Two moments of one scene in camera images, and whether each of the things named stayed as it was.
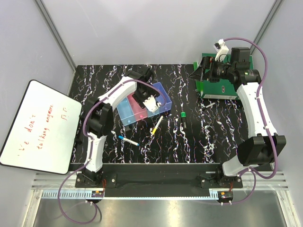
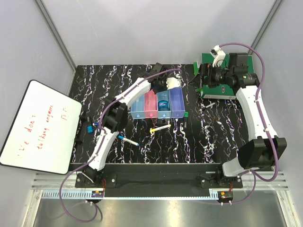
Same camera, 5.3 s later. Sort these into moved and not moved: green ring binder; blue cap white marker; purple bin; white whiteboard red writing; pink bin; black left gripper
Moved: pink bin; black left gripper; purple bin
Not moved: green ring binder; white whiteboard red writing; blue cap white marker
